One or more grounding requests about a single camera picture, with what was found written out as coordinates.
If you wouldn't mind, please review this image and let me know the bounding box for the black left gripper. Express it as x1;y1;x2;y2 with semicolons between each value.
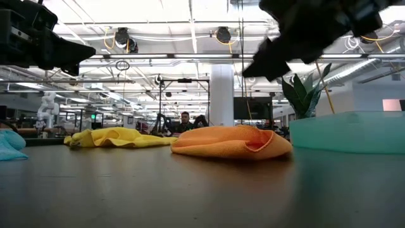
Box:
0;0;96;77

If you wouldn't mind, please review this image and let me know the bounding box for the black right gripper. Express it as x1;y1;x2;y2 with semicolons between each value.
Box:
242;0;349;82

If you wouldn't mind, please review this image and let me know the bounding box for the orange microfiber towel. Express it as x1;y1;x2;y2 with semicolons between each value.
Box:
170;125;294;160

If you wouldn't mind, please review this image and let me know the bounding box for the blue microfiber towel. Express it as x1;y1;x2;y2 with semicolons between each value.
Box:
0;129;29;162

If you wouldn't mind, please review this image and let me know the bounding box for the yellow microfiber towel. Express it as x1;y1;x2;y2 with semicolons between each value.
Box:
63;127;178;149

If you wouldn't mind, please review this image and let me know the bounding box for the potted snake plant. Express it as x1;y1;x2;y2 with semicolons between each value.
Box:
281;62;333;120

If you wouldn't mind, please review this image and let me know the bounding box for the black monitor screen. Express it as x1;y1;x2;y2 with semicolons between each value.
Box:
233;96;273;120

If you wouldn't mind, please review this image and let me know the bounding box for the white building column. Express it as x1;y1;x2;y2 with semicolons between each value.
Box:
209;64;235;127

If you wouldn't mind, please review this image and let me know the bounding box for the person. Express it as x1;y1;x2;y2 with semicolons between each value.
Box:
175;111;196;134

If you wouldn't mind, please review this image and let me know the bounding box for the teal plastic bin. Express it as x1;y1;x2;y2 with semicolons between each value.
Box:
289;110;405;155

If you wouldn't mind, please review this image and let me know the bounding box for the black ceiling cable reel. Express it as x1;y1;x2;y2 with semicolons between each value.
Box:
114;27;139;54
360;30;379;44
216;26;232;44

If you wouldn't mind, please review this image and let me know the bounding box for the orange hanging power cable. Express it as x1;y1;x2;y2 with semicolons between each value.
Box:
315;60;335;114

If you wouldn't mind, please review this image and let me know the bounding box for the silver ventilation duct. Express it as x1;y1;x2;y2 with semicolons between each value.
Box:
322;58;405;86

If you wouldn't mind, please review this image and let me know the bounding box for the black background frame rig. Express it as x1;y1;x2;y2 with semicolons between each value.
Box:
158;78;211;134

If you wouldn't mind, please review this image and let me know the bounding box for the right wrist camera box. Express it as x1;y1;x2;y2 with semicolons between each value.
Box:
346;0;384;37

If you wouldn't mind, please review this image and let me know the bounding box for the pink wall panel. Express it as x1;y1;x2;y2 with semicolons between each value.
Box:
382;98;405;112

